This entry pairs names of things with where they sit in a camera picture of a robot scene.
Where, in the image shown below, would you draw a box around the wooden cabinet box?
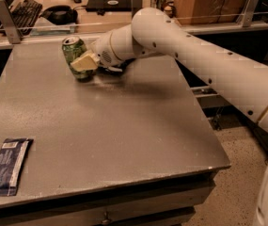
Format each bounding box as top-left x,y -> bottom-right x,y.
174,0 -> 246,25

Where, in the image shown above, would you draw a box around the cans on back desk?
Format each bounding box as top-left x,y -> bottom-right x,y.
150,0 -> 175,18

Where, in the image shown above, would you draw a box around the black keyboard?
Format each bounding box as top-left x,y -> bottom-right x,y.
11,0 -> 42,36

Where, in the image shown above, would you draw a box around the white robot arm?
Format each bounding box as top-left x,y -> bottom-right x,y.
71,8 -> 268,226

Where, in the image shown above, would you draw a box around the right metal bracket post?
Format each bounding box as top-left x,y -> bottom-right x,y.
240,0 -> 259,27

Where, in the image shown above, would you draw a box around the black headphones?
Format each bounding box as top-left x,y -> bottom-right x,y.
41,5 -> 78,25

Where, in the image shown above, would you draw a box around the black laptop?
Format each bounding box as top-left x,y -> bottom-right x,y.
86,0 -> 132,12

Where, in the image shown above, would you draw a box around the metal shelf rail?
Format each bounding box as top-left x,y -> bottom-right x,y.
191,86 -> 230,108

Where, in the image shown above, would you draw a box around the middle metal bracket post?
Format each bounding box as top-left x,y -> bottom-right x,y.
131,0 -> 143,16

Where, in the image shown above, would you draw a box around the metal bracket post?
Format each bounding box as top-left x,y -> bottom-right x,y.
0,0 -> 22,44
240,0 -> 259,27
131,0 -> 143,16

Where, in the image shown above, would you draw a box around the blue chip bag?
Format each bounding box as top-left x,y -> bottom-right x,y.
105,66 -> 123,73

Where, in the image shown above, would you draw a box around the green soda can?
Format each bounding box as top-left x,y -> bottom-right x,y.
62,36 -> 95,80

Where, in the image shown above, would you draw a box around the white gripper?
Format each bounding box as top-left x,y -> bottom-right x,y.
71,25 -> 152,72

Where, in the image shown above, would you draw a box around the table drawer front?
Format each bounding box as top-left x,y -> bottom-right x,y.
0,179 -> 215,226

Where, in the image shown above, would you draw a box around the left metal bracket post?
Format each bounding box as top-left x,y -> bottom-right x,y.
0,0 -> 22,44

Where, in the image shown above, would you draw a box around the flat blue snack wrapper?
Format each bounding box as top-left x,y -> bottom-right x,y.
0,138 -> 33,197

